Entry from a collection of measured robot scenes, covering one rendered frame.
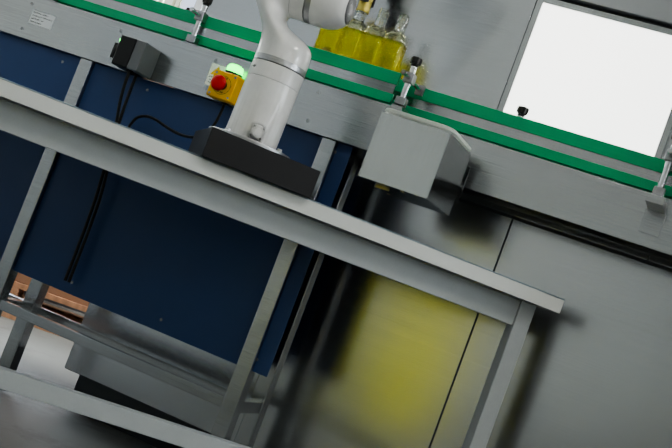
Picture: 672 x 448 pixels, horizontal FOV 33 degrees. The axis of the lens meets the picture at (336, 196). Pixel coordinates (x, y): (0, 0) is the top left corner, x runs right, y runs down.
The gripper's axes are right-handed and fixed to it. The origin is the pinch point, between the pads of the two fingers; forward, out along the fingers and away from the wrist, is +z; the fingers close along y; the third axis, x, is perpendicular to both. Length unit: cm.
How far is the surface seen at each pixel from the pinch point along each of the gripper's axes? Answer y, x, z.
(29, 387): 66, -12, 115
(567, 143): 4, 64, 23
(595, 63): -12, 60, -2
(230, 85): 22.3, -16.5, 36.8
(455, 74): -12.0, 26.4, 10.7
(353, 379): -15, 28, 95
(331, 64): 13.6, 3.1, 22.8
